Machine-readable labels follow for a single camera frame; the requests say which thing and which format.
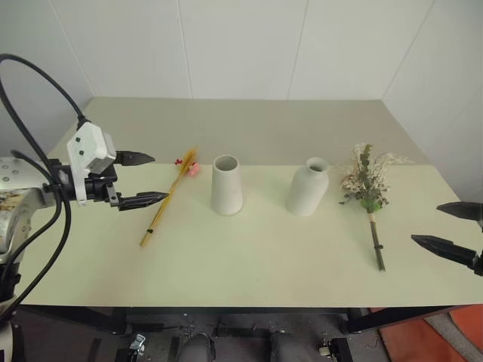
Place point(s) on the white conical vase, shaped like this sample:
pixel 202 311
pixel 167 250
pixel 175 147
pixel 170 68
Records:
pixel 226 192

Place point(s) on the silver metal caster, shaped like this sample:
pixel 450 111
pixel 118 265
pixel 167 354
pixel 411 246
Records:
pixel 137 342

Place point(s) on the white bottle shaped vase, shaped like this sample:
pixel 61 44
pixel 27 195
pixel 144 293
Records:
pixel 306 192

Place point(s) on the dark grey rounded shape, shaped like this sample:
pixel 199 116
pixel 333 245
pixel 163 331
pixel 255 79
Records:
pixel 283 347
pixel 196 348

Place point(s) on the silver robot body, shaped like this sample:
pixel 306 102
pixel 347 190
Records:
pixel 7 339

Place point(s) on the orange floor mat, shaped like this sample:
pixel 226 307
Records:
pixel 407 339

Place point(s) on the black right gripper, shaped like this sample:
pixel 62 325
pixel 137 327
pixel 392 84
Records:
pixel 479 264

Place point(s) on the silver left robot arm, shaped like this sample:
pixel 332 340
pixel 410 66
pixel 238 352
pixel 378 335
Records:
pixel 22 211

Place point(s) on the black and white caster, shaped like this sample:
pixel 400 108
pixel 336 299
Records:
pixel 334 348

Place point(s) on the yellow stemmed pink flower sprig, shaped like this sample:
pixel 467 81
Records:
pixel 167 201

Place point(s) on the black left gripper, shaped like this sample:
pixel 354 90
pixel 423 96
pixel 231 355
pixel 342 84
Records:
pixel 100 188

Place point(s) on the dried green white flower bouquet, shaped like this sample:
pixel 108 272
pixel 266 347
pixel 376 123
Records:
pixel 365 177

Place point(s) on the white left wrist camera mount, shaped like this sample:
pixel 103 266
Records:
pixel 87 145

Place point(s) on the black table frame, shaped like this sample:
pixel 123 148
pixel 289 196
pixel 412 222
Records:
pixel 396 318

